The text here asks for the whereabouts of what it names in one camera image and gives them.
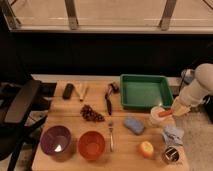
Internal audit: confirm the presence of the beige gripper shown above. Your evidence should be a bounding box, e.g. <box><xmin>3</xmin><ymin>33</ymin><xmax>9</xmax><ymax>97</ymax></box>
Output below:
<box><xmin>171</xmin><ymin>97</ymin><xmax>190</xmax><ymax>116</ymax></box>

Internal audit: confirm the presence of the orange red pepper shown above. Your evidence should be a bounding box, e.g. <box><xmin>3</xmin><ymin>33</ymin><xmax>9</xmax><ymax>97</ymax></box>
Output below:
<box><xmin>158</xmin><ymin>109</ymin><xmax>174</xmax><ymax>118</ymax></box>

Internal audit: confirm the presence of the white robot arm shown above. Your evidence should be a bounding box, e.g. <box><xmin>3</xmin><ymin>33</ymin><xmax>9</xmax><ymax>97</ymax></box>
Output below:
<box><xmin>171</xmin><ymin>63</ymin><xmax>213</xmax><ymax>116</ymax></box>

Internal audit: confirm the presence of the white paper cup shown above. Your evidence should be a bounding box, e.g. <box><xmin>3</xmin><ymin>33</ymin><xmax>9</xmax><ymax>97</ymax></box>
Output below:
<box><xmin>149</xmin><ymin>106</ymin><xmax>165</xmax><ymax>126</ymax></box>

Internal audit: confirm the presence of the crumpled blue cloth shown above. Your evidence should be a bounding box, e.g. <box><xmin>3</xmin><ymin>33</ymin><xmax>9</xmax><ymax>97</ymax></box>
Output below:
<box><xmin>162</xmin><ymin>125</ymin><xmax>184</xmax><ymax>146</ymax></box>

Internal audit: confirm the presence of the green plastic tray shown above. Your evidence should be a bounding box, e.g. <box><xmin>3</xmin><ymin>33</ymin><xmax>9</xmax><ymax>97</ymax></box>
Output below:
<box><xmin>120</xmin><ymin>74</ymin><xmax>173</xmax><ymax>110</ymax></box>

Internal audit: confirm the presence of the metal tin can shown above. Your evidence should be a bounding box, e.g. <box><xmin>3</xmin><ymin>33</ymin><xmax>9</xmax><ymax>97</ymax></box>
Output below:
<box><xmin>162</xmin><ymin>146</ymin><xmax>180</xmax><ymax>164</ymax></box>

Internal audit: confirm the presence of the blue sponge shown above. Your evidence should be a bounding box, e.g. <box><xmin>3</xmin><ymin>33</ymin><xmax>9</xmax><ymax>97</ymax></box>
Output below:
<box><xmin>124</xmin><ymin>117</ymin><xmax>144</xmax><ymax>135</ymax></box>

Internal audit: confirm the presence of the yellow red apple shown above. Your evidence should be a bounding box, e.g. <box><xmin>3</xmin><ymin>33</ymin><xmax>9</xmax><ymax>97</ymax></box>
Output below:
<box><xmin>139</xmin><ymin>141</ymin><xmax>154</xmax><ymax>158</ymax></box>

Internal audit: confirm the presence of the metal fork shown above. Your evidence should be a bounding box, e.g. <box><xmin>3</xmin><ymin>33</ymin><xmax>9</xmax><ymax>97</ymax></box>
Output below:
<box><xmin>108</xmin><ymin>122</ymin><xmax>114</xmax><ymax>152</ymax></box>

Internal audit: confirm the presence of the dark grape bunch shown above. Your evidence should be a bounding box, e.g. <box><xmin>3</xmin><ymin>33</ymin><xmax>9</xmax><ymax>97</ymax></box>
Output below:
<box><xmin>80</xmin><ymin>105</ymin><xmax>105</xmax><ymax>122</ymax></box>

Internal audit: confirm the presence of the orange bowl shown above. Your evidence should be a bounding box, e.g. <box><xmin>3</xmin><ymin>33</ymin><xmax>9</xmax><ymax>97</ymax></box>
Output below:
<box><xmin>78</xmin><ymin>131</ymin><xmax>106</xmax><ymax>161</ymax></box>

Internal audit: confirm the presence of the black rectangular block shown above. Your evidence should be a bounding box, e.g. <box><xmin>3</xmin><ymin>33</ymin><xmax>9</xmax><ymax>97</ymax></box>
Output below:
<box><xmin>62</xmin><ymin>83</ymin><xmax>74</xmax><ymax>99</ymax></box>

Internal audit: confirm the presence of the purple bowl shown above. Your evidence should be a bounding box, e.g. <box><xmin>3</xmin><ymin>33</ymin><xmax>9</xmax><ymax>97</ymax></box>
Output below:
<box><xmin>40</xmin><ymin>125</ymin><xmax>71</xmax><ymax>156</ymax></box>

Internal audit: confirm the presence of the grey round base plate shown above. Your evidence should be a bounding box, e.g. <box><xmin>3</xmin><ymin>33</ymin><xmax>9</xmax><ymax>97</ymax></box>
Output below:
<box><xmin>181</xmin><ymin>69</ymin><xmax>195</xmax><ymax>84</ymax></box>

